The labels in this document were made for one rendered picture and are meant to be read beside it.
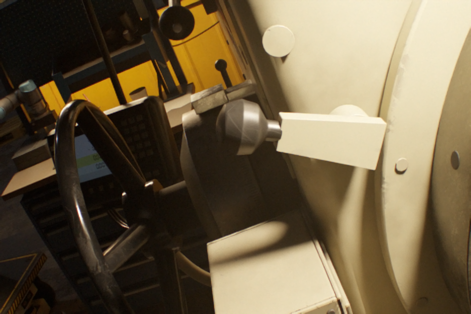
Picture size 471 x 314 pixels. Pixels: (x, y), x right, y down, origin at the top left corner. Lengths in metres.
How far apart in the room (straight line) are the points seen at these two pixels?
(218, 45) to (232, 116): 2.90
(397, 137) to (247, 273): 0.18
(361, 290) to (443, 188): 0.15
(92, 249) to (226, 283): 0.16
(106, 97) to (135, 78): 0.21
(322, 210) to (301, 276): 0.07
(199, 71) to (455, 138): 2.93
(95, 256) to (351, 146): 0.29
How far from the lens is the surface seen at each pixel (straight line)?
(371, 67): 0.47
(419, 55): 0.45
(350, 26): 0.45
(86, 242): 0.59
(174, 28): 0.53
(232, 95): 0.68
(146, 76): 3.33
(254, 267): 0.50
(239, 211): 0.63
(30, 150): 2.59
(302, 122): 0.42
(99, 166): 1.42
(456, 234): 0.46
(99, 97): 3.39
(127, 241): 0.65
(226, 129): 0.40
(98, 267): 0.59
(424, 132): 0.48
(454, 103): 0.46
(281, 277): 0.48
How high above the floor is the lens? 1.64
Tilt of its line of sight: 24 degrees down
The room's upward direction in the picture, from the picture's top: 23 degrees counter-clockwise
